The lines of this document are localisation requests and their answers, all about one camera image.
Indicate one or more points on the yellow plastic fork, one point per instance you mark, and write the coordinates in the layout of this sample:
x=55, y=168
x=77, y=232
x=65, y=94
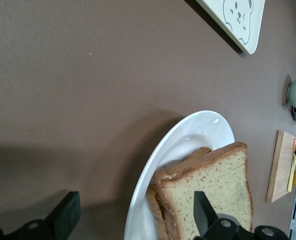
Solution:
x=291, y=175

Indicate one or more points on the cream bear print tray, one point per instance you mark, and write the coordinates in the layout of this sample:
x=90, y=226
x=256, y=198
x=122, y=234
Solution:
x=245, y=22

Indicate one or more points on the bamboo cutting board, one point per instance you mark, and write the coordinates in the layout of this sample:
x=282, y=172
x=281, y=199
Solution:
x=280, y=170

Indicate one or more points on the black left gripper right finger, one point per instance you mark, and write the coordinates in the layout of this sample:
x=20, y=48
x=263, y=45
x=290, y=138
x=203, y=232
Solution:
x=202, y=215

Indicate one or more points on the bread slice sandwich lid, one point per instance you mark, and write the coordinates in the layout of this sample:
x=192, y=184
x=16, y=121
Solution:
x=213, y=175

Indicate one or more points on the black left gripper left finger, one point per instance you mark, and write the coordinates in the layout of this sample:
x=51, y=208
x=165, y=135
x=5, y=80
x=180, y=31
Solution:
x=65, y=212

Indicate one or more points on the white round plate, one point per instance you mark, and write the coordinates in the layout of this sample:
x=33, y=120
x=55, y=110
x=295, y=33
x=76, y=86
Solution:
x=187, y=130

